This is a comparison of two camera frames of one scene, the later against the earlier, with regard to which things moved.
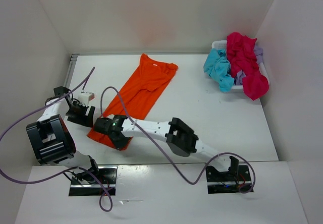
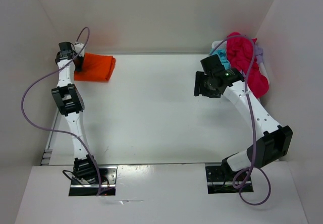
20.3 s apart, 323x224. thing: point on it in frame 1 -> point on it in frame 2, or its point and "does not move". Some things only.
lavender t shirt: (259, 53) does not move
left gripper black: (85, 120) -> (79, 68)
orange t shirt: (138, 96) -> (96, 67)
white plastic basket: (222, 45) does not move
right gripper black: (121, 144) -> (200, 77)
